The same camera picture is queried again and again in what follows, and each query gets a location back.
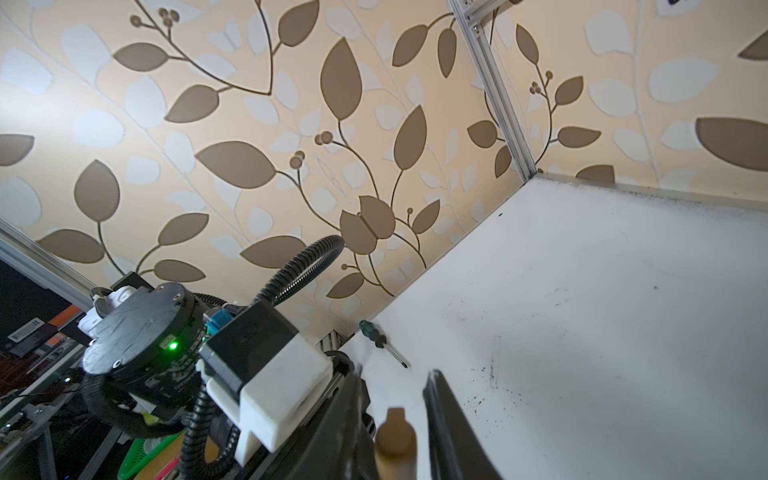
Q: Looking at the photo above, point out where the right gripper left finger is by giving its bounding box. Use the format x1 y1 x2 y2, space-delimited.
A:
286 371 379 479

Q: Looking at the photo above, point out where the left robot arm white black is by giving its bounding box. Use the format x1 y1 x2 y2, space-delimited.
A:
81 235 345 479

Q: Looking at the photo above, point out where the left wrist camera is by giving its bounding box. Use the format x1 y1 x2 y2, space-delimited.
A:
199 302 333 466

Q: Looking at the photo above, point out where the orange pen cap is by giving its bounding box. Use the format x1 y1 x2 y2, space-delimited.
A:
375 407 418 480

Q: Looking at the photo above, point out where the green handled screwdriver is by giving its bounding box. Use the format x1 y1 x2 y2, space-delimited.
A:
359 320 409 369

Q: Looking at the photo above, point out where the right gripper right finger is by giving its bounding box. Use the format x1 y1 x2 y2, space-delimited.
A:
422 369 501 480

